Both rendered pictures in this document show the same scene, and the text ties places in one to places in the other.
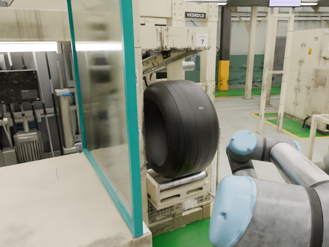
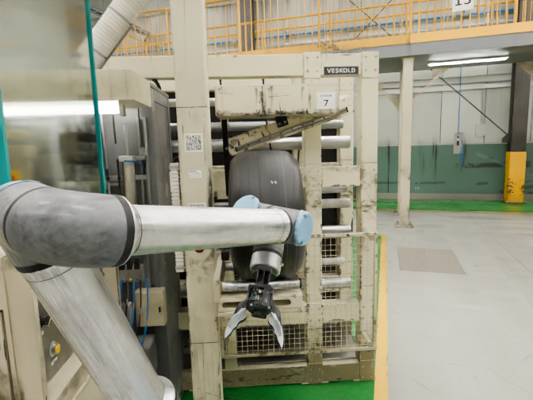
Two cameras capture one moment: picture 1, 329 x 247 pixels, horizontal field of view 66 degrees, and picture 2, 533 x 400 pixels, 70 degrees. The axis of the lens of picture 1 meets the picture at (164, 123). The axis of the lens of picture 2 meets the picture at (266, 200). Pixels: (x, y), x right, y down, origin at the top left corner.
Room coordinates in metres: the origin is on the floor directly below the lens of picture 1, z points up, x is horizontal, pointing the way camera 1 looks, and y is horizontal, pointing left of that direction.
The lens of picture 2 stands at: (-0.06, -0.77, 1.49)
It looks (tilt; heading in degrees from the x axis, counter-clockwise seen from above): 8 degrees down; 24
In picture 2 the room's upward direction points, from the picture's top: 2 degrees counter-clockwise
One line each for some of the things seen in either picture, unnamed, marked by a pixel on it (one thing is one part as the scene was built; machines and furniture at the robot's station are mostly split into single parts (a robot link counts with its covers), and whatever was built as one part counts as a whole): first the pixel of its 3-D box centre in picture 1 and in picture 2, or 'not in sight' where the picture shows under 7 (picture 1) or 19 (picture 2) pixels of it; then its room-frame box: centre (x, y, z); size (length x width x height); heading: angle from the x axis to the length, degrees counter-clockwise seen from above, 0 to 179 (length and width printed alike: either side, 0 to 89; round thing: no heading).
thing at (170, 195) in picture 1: (180, 190); (259, 299); (1.35, -0.09, 0.84); 0.36 x 0.09 x 0.06; 117
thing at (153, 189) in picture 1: (143, 178); (220, 275); (1.40, 0.13, 0.90); 0.40 x 0.03 x 0.10; 27
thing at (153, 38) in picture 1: (163, 39); (276, 102); (1.80, 0.00, 1.71); 0.61 x 0.25 x 0.15; 117
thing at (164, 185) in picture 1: (181, 180); (260, 285); (1.36, -0.10, 0.90); 0.35 x 0.05 x 0.05; 117
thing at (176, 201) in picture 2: not in sight; (178, 217); (1.28, 0.25, 1.19); 0.05 x 0.04 x 0.48; 27
